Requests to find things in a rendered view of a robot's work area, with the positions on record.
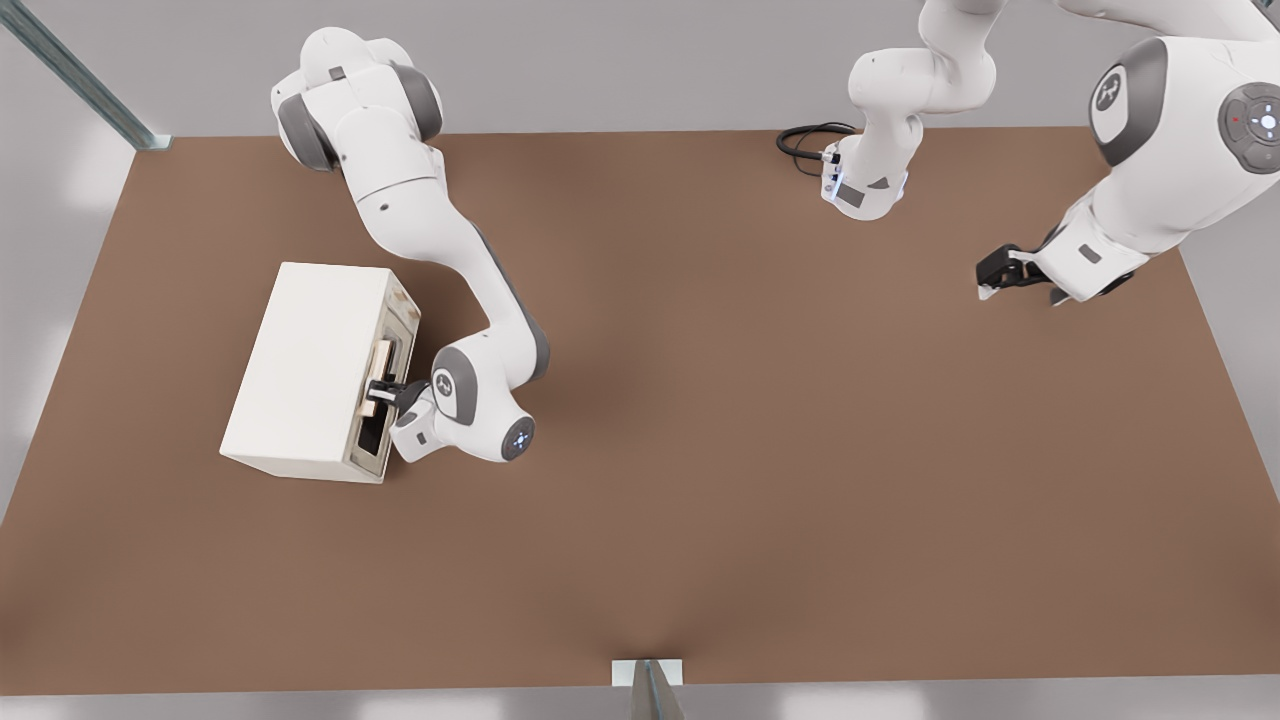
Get pale oven door handle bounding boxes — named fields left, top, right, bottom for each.
left=360, top=338, right=395, bottom=419

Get white oven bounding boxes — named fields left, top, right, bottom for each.
left=219, top=262, right=424, bottom=486

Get black cable loop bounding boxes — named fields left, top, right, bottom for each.
left=776, top=122, right=861, bottom=180

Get silver frame post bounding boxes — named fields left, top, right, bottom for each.
left=0, top=0, right=173, bottom=152
left=611, top=658, right=687, bottom=720

